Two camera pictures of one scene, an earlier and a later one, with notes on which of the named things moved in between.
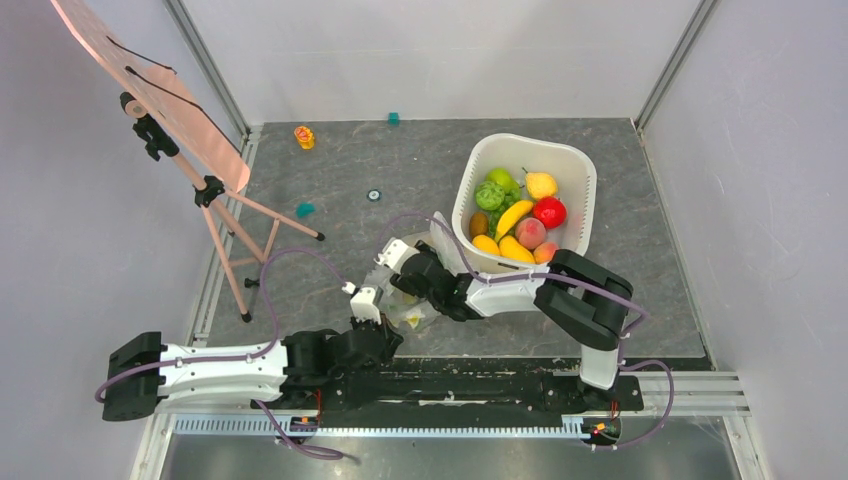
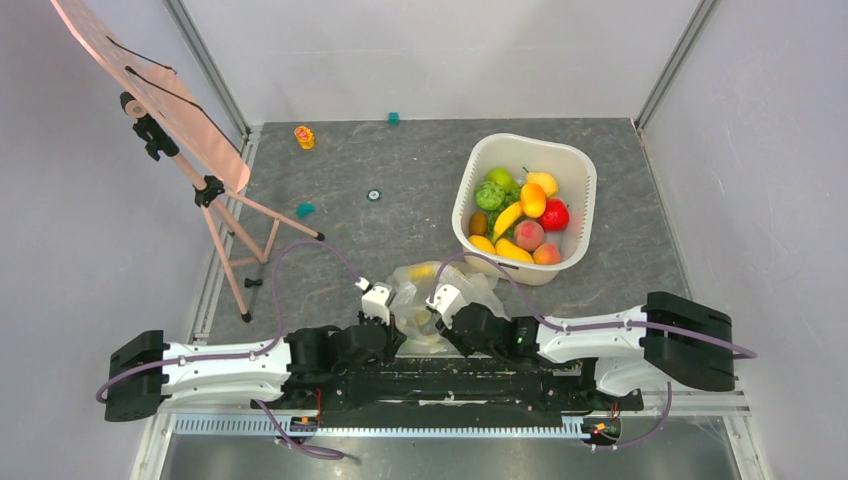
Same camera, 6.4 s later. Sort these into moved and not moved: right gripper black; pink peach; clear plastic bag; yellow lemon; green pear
Moved: right gripper black; clear plastic bag
Not moved: green pear; pink peach; yellow lemon
